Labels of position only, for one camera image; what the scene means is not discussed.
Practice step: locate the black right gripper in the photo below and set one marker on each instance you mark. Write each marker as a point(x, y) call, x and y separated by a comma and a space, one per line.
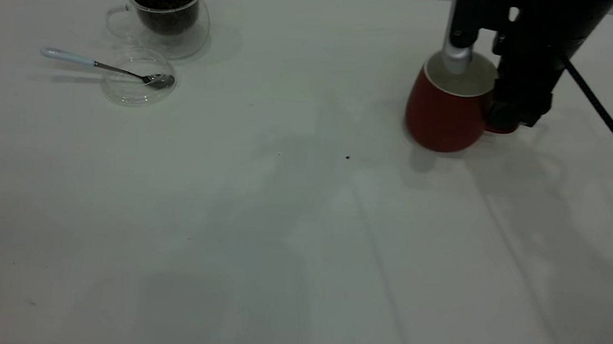
point(556, 21)

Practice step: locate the red ceramic mug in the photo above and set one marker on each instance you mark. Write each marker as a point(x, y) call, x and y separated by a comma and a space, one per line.
point(443, 118)

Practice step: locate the clear glass cup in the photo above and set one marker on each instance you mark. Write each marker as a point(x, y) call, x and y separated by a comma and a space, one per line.
point(163, 44)

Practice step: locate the dark coffee beans heap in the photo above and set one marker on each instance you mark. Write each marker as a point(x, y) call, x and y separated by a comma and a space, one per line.
point(166, 3)

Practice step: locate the clear glass lid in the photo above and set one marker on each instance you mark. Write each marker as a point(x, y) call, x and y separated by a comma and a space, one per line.
point(132, 94)

